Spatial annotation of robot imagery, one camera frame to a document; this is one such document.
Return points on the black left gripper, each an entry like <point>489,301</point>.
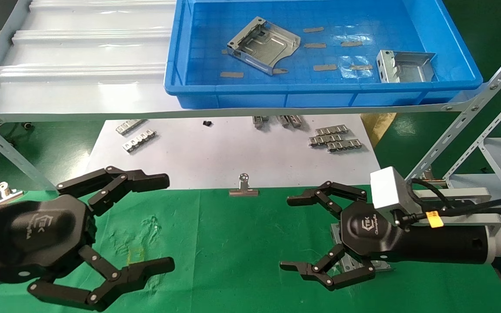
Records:
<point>37,234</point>

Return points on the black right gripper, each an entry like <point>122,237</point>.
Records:
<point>372,234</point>

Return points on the large sheet metal bracket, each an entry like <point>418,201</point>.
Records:
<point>335,232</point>
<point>263,43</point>

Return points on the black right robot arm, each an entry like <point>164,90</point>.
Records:
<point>450,243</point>

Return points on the green cloth mat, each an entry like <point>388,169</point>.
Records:
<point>242,243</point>

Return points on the small metal clip strip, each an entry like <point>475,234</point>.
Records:
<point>332,129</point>
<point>139,141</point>
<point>324,139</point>
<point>131,126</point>
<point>295,121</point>
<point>282,121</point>
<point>259,121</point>
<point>344,145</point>

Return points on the silver binder clip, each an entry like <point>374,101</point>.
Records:
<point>433,179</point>
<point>243,191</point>
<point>5,191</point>

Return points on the white paper sheet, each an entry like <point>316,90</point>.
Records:
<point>215,156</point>

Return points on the brown cardboard piece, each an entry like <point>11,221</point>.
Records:
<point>379,124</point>

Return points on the blue plastic bin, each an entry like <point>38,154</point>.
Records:
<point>328,93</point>

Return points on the grey slotted angle bar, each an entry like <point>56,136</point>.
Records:
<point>11,152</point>
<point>463,114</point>
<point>487,130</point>

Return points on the clear plastic film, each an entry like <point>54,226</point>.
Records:
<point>355,65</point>

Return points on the white metal rack shelf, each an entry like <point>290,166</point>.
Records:
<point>81,52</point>

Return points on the small folded metal bracket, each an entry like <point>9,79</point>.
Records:
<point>407,69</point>

